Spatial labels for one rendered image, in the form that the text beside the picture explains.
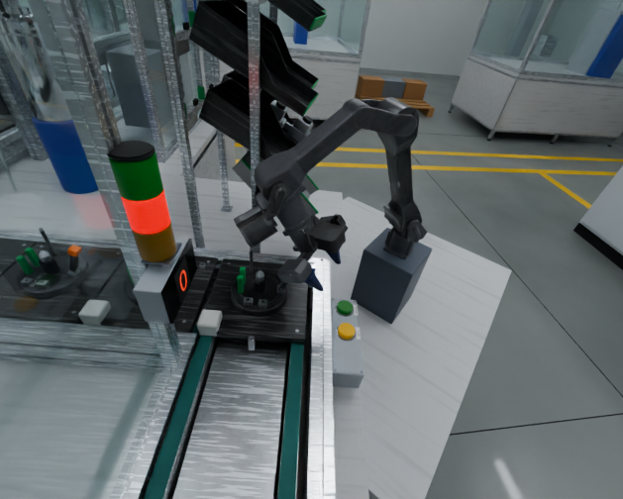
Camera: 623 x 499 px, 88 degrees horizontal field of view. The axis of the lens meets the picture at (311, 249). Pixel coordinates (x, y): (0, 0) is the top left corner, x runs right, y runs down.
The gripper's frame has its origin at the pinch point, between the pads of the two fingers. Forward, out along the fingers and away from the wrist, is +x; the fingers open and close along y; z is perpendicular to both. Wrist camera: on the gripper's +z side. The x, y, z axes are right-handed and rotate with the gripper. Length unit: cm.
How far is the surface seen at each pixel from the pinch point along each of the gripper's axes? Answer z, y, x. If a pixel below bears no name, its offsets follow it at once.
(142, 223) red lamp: 1.4, -23.8, -29.0
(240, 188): -71, 45, -6
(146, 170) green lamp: 5.9, -21.1, -34.0
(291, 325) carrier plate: -9.8, -9.4, 10.0
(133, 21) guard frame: -77, 50, -75
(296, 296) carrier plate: -13.4, -1.4, 9.3
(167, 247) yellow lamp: -0.4, -22.7, -24.3
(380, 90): -224, 519, 65
